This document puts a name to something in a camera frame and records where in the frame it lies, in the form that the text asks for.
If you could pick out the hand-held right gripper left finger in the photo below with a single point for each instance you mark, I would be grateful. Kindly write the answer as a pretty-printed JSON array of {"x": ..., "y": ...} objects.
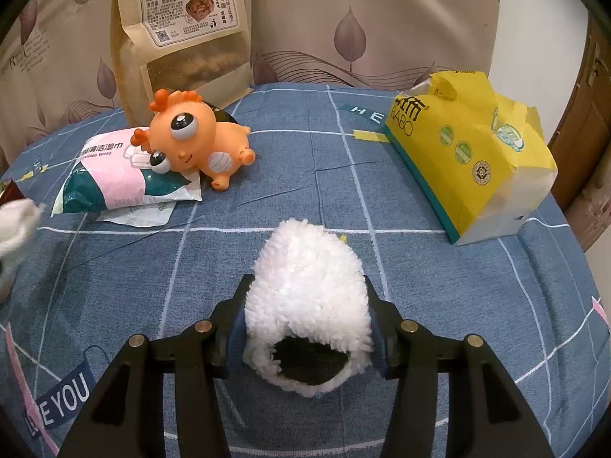
[{"x": 236, "y": 343}]

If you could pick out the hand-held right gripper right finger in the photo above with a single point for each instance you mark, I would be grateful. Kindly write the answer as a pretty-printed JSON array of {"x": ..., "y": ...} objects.
[{"x": 377, "y": 343}]

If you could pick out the white fluffy plush cover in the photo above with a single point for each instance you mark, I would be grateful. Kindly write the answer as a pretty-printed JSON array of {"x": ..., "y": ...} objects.
[{"x": 305, "y": 286}]

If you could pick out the pink white wet wipes pack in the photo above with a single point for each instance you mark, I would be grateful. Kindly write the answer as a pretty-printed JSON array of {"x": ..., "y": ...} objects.
[{"x": 110, "y": 176}]

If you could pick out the orange big-eyed rubber toy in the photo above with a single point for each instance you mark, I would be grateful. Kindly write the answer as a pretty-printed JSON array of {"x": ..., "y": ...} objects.
[{"x": 200, "y": 133}]

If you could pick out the white sock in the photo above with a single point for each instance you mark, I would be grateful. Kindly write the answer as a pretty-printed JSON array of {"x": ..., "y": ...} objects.
[{"x": 16, "y": 226}]

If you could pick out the flat white plastic packet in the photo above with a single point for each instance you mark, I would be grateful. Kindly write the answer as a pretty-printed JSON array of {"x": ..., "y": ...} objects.
[{"x": 138, "y": 214}]

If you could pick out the blue checked blanket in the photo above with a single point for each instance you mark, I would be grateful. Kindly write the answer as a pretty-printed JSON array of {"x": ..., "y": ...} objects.
[{"x": 286, "y": 176}]

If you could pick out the yellow tissue pack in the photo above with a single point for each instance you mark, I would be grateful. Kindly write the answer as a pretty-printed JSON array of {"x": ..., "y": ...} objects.
[{"x": 429, "y": 162}]

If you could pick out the kraft paper snack bag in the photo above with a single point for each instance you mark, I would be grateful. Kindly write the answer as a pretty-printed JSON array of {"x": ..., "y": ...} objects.
[{"x": 191, "y": 67}]

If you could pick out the brown wooden door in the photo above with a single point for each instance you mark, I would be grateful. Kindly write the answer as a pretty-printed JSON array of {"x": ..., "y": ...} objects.
[{"x": 587, "y": 143}]

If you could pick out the beige leaf print curtain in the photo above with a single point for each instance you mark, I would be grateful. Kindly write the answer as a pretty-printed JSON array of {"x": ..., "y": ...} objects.
[{"x": 334, "y": 19}]

